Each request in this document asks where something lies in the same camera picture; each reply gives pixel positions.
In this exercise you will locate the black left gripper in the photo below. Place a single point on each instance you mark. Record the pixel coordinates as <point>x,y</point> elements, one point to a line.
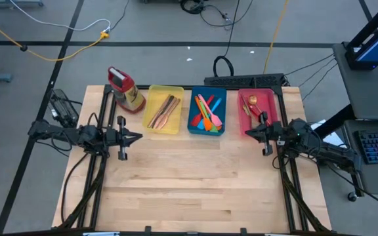
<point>118,137</point>

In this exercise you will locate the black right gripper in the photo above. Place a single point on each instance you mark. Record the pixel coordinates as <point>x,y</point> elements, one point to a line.
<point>272,132</point>

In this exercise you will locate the red silicone spoon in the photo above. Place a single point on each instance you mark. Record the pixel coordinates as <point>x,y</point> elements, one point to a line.
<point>254,111</point>

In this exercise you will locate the short orange silicone spatula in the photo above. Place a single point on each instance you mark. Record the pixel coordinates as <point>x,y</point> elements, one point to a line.
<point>221,128</point>

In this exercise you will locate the gold metal spoon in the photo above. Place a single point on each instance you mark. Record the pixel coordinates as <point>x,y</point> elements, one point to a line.
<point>253,99</point>

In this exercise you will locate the pink silicone spatula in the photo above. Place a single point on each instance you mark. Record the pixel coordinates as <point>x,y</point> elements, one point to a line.
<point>217,122</point>

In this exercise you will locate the green silicone spatula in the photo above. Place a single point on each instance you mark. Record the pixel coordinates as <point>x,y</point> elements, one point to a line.
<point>214,129</point>

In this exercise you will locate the long orange silicone spatula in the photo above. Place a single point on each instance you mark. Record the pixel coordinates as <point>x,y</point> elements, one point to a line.
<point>207,125</point>

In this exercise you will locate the blue silicone spatula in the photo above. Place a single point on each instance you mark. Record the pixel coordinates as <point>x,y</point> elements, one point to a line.
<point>217,104</point>

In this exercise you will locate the red silicone spatula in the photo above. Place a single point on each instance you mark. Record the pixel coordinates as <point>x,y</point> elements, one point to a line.
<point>195,122</point>

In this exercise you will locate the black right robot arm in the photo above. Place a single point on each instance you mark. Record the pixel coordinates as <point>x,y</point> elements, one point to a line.
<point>327,152</point>

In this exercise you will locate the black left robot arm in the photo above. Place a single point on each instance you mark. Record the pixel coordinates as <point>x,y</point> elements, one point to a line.
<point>64,134</point>

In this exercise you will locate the pink plastic bin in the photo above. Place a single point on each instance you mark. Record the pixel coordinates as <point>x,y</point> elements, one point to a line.
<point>269,98</point>

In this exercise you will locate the yellow plastic bin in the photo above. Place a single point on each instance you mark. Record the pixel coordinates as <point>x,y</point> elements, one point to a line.
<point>153,98</point>

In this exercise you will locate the black power strip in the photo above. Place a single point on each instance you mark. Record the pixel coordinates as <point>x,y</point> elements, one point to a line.
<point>241,80</point>

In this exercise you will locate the blue plastic bin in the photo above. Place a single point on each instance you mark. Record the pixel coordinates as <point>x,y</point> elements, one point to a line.
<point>194,91</point>

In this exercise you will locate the black mesh control box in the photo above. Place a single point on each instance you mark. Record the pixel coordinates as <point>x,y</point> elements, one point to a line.
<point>62,106</point>

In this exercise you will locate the white paper sheet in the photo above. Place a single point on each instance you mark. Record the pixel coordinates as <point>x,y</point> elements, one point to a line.
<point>336,139</point>

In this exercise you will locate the black caster wheel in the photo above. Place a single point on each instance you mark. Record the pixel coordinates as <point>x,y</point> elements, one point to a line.
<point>352,196</point>

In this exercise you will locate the grey equipment cart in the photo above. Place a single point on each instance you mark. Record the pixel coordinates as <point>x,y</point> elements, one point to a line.
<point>366,91</point>

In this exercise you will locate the grey trolley base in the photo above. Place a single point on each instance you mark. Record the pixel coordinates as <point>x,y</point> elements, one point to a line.
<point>12,3</point>

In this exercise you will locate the black aluminium table frame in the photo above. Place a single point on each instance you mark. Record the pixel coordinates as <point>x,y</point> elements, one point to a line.
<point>94,213</point>

